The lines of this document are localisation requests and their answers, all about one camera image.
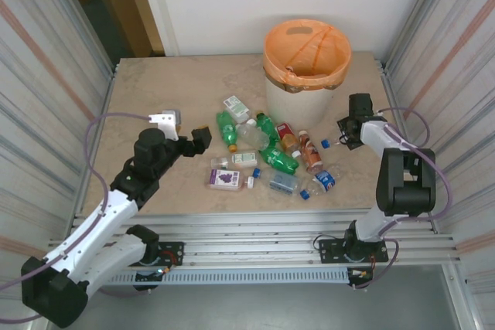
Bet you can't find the white ribbed plastic bin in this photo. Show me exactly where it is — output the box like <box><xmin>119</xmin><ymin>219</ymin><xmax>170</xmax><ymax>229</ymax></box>
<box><xmin>265</xmin><ymin>74</ymin><xmax>336</xmax><ymax>130</ymax></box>

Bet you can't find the clear square bottle green-white label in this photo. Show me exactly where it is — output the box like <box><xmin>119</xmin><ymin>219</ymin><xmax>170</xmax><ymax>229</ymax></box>
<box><xmin>222</xmin><ymin>94</ymin><xmax>251</xmax><ymax>124</ymax></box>
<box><xmin>210</xmin><ymin>151</ymin><xmax>259</xmax><ymax>171</ymax></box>

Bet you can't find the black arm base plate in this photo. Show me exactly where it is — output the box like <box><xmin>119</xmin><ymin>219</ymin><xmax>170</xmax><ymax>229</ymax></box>
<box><xmin>156</xmin><ymin>241</ymin><xmax>185</xmax><ymax>267</ymax></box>
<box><xmin>319</xmin><ymin>237</ymin><xmax>389</xmax><ymax>265</ymax></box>

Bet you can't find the clear bottle grey-blue label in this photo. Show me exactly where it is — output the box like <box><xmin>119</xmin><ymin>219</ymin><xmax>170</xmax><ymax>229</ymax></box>
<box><xmin>251</xmin><ymin>167</ymin><xmax>301</xmax><ymax>195</ymax></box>

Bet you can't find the white slotted cable duct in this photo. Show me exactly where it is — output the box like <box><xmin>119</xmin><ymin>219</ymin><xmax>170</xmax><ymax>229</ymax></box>
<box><xmin>102</xmin><ymin>267</ymin><xmax>349</xmax><ymax>285</ymax></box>

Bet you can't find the clear bottle white cap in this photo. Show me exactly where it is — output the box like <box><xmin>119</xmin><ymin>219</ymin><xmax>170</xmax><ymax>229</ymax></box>
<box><xmin>235</xmin><ymin>119</ymin><xmax>271</xmax><ymax>150</ymax></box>

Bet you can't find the orange-brown drink bottle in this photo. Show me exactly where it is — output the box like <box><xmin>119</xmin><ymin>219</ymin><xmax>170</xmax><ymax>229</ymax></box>
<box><xmin>297</xmin><ymin>130</ymin><xmax>324</xmax><ymax>175</ymax></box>

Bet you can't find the aluminium rail frame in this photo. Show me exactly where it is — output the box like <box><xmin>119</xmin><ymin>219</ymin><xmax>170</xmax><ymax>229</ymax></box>
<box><xmin>44</xmin><ymin>208</ymin><xmax>463</xmax><ymax>269</ymax></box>

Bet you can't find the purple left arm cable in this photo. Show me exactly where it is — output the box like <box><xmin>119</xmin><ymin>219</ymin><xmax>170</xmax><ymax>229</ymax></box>
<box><xmin>0</xmin><ymin>112</ymin><xmax>152</xmax><ymax>325</ymax></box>

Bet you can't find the white bin with orange bag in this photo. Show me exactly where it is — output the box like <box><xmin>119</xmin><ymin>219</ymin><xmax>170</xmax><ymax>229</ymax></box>
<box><xmin>263</xmin><ymin>19</ymin><xmax>353</xmax><ymax>92</ymax></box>

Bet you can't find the bottle with purple grape label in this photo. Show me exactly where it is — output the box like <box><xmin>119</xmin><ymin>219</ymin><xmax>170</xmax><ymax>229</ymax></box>
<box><xmin>207</xmin><ymin>168</ymin><xmax>255</xmax><ymax>192</ymax></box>

